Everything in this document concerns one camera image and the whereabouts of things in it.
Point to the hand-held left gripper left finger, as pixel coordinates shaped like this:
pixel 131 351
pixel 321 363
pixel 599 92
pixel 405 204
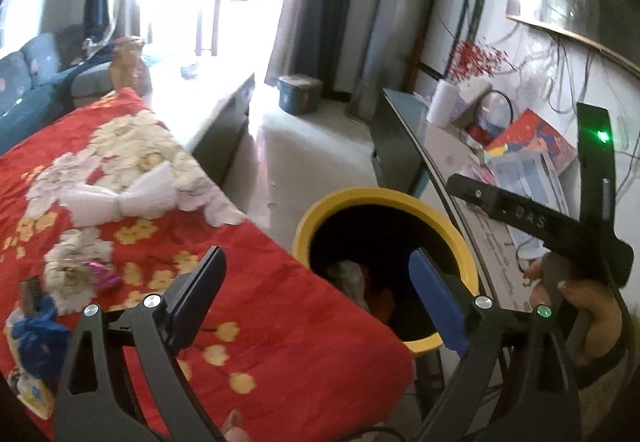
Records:
pixel 197 294

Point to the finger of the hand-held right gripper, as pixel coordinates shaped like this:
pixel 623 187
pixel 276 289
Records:
pixel 475 193

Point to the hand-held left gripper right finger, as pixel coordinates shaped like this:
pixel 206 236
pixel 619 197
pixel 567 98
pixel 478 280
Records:
pixel 437 307

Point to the purple snack wrapper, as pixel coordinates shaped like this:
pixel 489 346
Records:
pixel 102 272

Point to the yellow trash bin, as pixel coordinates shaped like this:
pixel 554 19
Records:
pixel 360 199

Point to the white foam fruit net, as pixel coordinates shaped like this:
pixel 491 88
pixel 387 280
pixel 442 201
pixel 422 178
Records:
pixel 145 192

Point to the person's right forearm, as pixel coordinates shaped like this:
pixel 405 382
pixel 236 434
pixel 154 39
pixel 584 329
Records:
pixel 610 387

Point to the person's right hand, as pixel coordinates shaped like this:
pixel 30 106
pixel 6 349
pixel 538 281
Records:
pixel 597 314

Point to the person's left hand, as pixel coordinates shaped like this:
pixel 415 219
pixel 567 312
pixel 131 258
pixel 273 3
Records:
pixel 237 427

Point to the blue white booklet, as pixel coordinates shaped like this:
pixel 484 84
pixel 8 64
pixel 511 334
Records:
pixel 525 174

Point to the red gift box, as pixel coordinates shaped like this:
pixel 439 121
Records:
pixel 537 136

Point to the red floral blanket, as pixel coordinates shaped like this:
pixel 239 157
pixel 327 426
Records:
pixel 280 322

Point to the glass top television cabinet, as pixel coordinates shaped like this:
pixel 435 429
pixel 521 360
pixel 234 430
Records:
pixel 415 121

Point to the silver standing air conditioner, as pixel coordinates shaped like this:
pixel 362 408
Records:
pixel 370 86

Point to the dark coffee table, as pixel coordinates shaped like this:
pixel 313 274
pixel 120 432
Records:
pixel 210 101

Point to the blue storage box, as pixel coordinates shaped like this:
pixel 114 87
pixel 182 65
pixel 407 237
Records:
pixel 297 94

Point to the small dark object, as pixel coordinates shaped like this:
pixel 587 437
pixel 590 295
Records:
pixel 189 69

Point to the brown paper bag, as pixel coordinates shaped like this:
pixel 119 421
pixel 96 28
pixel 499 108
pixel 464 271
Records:
pixel 127 66

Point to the blue patterned sofa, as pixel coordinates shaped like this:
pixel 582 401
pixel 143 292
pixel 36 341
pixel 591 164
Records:
pixel 30 71

